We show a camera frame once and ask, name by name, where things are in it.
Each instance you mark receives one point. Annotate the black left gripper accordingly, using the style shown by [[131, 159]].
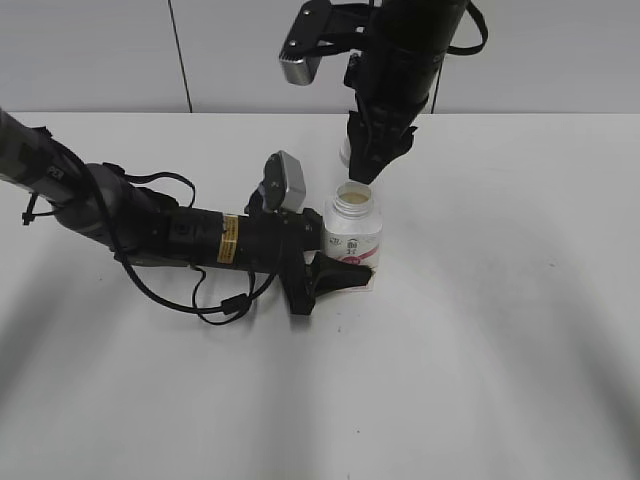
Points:
[[265, 243]]

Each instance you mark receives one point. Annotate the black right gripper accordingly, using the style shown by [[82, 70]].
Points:
[[405, 44]]

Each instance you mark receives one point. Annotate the white plastic bottle cap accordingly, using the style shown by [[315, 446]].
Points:
[[345, 155]]

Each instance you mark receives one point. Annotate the white yili changqing yogurt bottle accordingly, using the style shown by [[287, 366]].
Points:
[[353, 226]]

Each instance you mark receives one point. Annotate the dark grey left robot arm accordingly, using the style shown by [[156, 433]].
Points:
[[118, 210]]

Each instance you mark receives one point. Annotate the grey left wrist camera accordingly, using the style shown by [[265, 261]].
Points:
[[283, 186]]

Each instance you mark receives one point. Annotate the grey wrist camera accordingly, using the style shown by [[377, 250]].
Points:
[[283, 186], [322, 29]]

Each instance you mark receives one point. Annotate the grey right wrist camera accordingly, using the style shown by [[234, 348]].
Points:
[[322, 29]]

